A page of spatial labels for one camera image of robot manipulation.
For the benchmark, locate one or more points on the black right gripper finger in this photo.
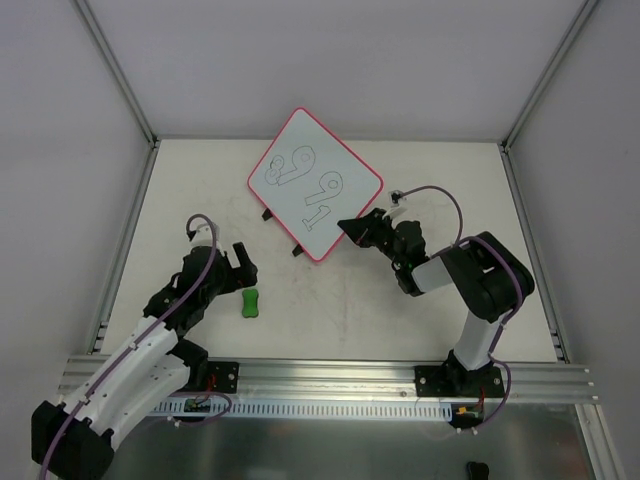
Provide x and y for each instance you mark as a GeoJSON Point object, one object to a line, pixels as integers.
{"type": "Point", "coordinates": [356, 229]}
{"type": "Point", "coordinates": [366, 240]}

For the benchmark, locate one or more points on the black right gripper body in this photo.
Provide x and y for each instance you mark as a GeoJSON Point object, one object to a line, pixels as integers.
{"type": "Point", "coordinates": [376, 231]}

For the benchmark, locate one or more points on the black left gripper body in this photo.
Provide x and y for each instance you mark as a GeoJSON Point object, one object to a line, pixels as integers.
{"type": "Point", "coordinates": [232, 275]}

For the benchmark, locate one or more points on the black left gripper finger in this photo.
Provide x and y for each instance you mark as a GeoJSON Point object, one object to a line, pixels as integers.
{"type": "Point", "coordinates": [242, 256]}
{"type": "Point", "coordinates": [244, 277]}

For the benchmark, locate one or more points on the green bone-shaped eraser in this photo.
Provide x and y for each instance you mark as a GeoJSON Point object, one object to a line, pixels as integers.
{"type": "Point", "coordinates": [250, 307]}

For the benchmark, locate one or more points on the pink framed whiteboard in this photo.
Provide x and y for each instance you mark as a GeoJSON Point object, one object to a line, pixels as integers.
{"type": "Point", "coordinates": [309, 179]}

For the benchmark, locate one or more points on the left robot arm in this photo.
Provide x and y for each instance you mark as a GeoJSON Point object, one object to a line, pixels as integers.
{"type": "Point", "coordinates": [77, 438]}

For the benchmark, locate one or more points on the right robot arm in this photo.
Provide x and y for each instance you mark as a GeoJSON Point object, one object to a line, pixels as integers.
{"type": "Point", "coordinates": [490, 280]}

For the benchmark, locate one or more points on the black whiteboard stand foot upper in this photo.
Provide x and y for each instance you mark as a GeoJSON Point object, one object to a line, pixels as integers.
{"type": "Point", "coordinates": [266, 215]}

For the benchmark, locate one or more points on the black whiteboard stand foot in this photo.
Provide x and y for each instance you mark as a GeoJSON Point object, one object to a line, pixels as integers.
{"type": "Point", "coordinates": [298, 250]}
{"type": "Point", "coordinates": [266, 215]}

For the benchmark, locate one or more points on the black whiteboard stand foot lower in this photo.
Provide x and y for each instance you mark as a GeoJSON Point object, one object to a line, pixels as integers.
{"type": "Point", "coordinates": [298, 250]}

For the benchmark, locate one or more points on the black object at bottom edge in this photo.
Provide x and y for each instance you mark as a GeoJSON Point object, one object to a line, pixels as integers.
{"type": "Point", "coordinates": [477, 471]}

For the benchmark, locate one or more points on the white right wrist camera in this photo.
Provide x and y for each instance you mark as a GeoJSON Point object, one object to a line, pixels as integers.
{"type": "Point", "coordinates": [397, 204]}

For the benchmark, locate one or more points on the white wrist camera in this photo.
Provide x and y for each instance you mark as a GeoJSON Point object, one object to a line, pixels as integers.
{"type": "Point", "coordinates": [397, 204]}
{"type": "Point", "coordinates": [205, 236]}

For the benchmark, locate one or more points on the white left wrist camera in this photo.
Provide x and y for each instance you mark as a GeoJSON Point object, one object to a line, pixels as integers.
{"type": "Point", "coordinates": [205, 236]}

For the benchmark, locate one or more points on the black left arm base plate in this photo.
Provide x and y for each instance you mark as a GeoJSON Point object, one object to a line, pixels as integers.
{"type": "Point", "coordinates": [222, 377]}

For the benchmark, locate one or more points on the aluminium mounting rail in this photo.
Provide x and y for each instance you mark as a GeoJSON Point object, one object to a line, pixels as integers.
{"type": "Point", "coordinates": [539, 383]}

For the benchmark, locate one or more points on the white slotted cable duct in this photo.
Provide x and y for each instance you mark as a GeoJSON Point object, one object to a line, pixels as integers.
{"type": "Point", "coordinates": [403, 410]}

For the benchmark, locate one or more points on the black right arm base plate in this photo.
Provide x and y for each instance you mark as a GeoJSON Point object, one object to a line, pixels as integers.
{"type": "Point", "coordinates": [438, 381]}

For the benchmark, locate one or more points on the right aluminium frame post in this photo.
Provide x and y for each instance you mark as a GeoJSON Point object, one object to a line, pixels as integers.
{"type": "Point", "coordinates": [559, 54]}

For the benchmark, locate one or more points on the aluminium frame post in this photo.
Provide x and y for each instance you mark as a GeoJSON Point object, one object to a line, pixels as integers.
{"type": "Point", "coordinates": [98, 37]}
{"type": "Point", "coordinates": [559, 54]}

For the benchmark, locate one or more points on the left aluminium frame post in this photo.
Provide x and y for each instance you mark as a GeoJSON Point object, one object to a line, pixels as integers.
{"type": "Point", "coordinates": [98, 37]}

